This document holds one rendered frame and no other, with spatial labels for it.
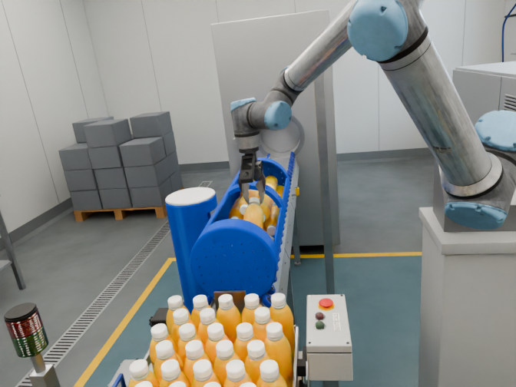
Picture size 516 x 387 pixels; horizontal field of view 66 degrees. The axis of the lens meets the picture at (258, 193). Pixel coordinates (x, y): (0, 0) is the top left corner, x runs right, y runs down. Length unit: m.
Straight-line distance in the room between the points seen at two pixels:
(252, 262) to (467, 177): 0.66
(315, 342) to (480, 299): 0.74
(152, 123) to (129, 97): 1.96
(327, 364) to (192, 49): 5.98
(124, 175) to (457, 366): 4.17
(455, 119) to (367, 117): 5.44
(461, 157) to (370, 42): 0.39
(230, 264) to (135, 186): 3.80
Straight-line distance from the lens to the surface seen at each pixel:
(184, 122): 6.77
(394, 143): 6.56
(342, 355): 0.97
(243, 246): 1.26
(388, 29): 0.83
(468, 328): 1.60
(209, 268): 1.32
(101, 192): 5.26
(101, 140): 5.04
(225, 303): 1.12
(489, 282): 1.52
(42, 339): 1.04
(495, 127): 1.30
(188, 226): 2.17
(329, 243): 2.79
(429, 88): 0.94
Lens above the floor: 1.71
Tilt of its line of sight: 19 degrees down
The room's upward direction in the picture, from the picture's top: 6 degrees counter-clockwise
